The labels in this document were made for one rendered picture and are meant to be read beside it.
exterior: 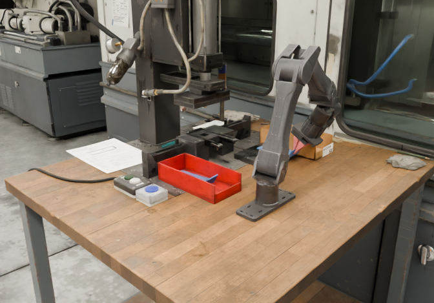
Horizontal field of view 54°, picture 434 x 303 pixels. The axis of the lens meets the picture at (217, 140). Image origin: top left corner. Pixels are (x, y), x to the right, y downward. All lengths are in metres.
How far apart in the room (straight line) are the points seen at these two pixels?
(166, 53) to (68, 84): 3.08
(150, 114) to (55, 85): 2.90
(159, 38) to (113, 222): 0.69
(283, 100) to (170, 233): 0.46
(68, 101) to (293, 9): 3.05
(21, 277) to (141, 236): 1.62
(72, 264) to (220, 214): 1.60
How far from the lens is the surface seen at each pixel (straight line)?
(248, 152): 1.54
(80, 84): 4.60
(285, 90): 1.16
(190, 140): 1.47
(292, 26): 2.00
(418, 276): 1.96
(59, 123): 4.59
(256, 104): 2.15
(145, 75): 1.64
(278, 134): 1.15
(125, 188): 1.29
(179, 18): 1.46
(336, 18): 1.81
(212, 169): 1.34
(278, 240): 1.07
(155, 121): 1.64
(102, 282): 2.47
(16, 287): 2.58
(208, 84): 1.42
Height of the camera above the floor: 1.47
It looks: 19 degrees down
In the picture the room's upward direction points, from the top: straight up
